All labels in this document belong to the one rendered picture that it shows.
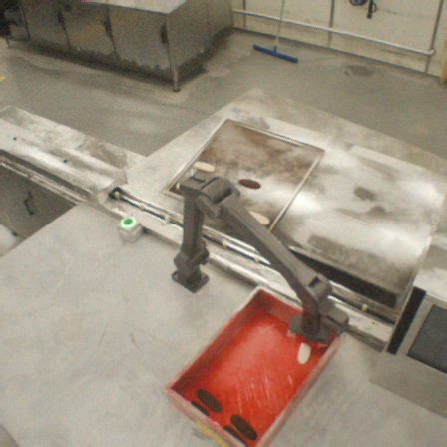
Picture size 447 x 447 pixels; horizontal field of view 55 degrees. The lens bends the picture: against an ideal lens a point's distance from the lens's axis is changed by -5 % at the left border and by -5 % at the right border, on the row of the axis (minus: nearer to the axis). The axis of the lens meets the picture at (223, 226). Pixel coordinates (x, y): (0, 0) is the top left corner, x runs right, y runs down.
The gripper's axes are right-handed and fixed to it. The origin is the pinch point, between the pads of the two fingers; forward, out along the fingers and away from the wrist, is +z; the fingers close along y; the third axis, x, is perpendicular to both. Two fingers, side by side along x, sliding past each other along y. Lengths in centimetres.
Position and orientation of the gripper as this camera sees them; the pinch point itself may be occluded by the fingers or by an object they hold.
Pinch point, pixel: (306, 342)
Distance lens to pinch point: 141.1
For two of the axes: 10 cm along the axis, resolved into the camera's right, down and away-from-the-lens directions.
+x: 3.1, -6.8, 6.7
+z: 0.4, 7.1, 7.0
